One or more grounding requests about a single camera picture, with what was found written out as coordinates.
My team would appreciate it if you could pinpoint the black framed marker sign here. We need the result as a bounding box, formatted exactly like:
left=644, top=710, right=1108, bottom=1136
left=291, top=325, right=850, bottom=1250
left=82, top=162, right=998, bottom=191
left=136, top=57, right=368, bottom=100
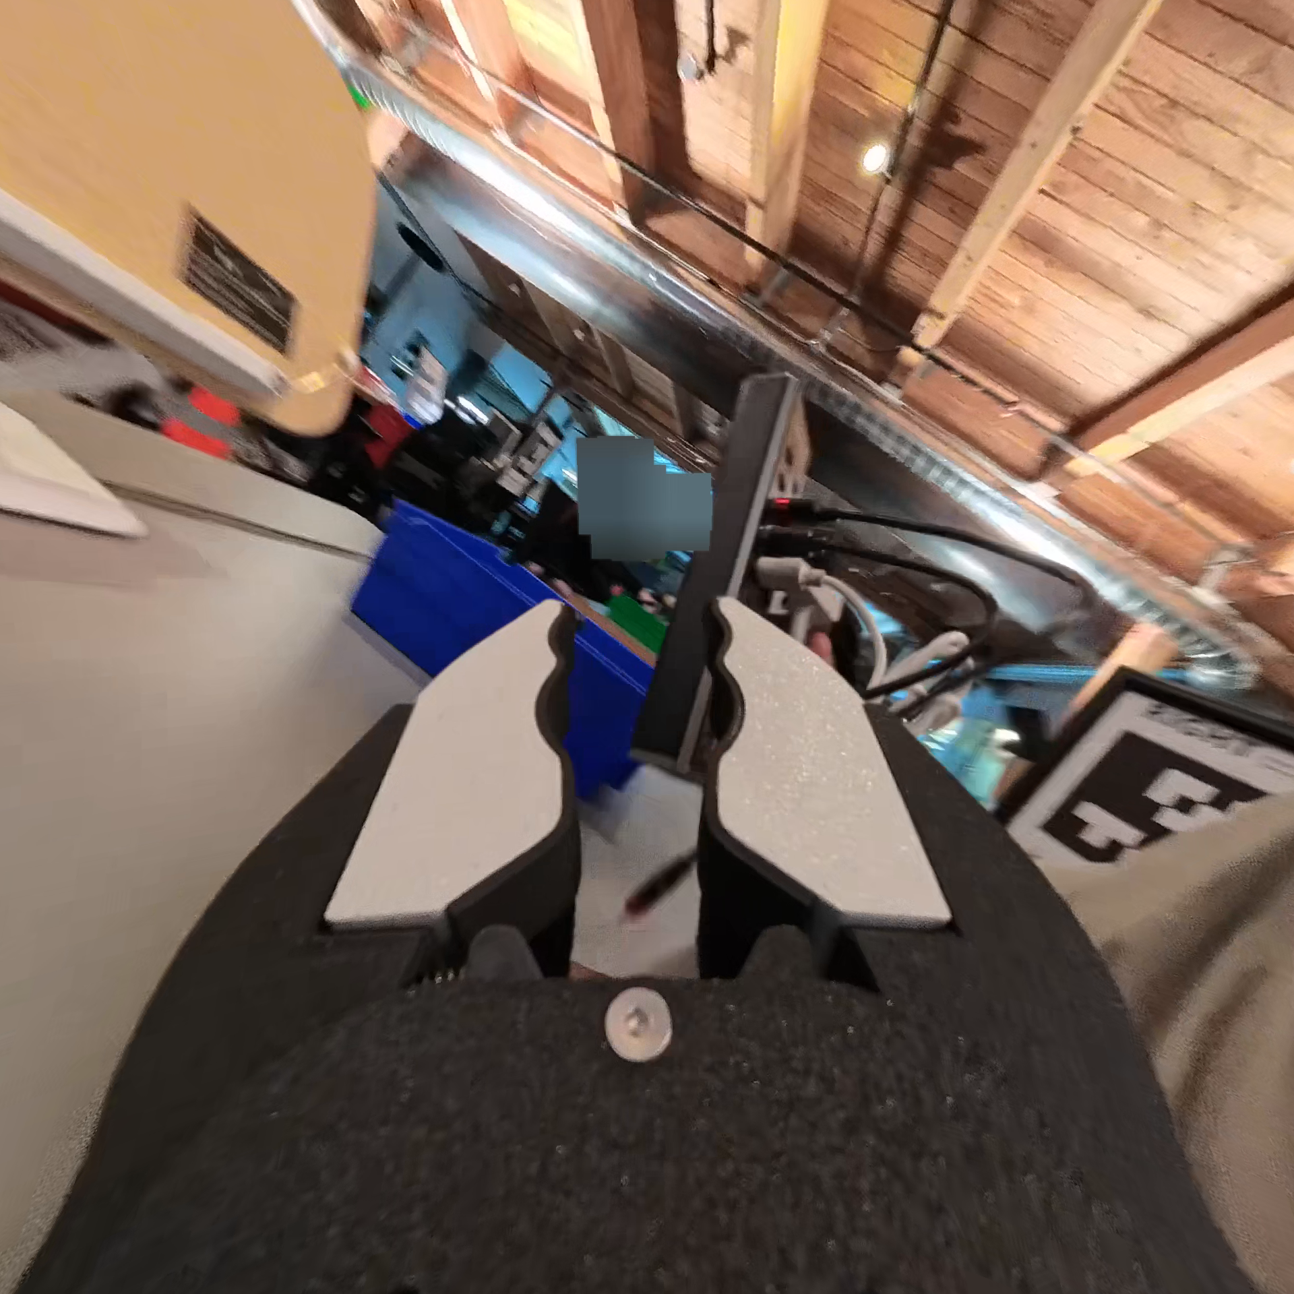
left=504, top=422, right=559, bottom=499
left=995, top=667, right=1294, bottom=868

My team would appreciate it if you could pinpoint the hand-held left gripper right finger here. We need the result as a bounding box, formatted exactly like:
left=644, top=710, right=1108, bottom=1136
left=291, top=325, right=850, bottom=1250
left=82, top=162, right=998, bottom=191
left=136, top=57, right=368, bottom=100
left=698, top=596, right=954, bottom=945

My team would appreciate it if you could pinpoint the wooden book stand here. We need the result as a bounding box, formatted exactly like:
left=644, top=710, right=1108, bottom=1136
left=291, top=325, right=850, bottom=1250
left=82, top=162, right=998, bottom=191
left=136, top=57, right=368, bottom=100
left=0, top=0, right=382, bottom=539

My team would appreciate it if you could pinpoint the silver spiral air duct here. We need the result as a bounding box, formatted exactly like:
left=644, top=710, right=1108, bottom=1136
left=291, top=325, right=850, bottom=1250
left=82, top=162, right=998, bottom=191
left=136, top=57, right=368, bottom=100
left=293, top=0, right=1268, bottom=690

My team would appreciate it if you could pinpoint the white usb cable blue tape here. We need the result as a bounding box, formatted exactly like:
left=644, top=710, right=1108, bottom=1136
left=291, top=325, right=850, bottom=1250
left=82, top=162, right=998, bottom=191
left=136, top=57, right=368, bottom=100
left=756, top=556, right=977, bottom=732

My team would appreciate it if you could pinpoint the black usb cable red collar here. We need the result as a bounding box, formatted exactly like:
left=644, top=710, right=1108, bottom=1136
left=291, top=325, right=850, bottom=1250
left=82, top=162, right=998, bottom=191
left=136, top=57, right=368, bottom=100
left=621, top=493, right=1091, bottom=920

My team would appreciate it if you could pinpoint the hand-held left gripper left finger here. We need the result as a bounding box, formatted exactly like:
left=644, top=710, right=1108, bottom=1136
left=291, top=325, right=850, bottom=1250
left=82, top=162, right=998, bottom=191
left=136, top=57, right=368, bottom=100
left=324, top=598, right=582, bottom=932

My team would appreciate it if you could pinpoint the black rectangular usb hub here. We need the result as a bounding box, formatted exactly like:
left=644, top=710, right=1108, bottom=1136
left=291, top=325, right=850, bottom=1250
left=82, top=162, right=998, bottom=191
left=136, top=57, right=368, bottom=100
left=632, top=372, right=803, bottom=777

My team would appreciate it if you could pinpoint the green tray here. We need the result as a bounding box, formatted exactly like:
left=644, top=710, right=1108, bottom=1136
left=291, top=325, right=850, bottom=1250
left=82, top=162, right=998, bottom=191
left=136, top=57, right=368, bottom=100
left=604, top=595, right=670, bottom=650

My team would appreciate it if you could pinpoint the blue plastic bin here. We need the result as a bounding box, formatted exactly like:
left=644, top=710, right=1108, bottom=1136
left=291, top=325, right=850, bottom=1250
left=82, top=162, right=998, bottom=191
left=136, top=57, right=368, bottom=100
left=350, top=501, right=661, bottom=803

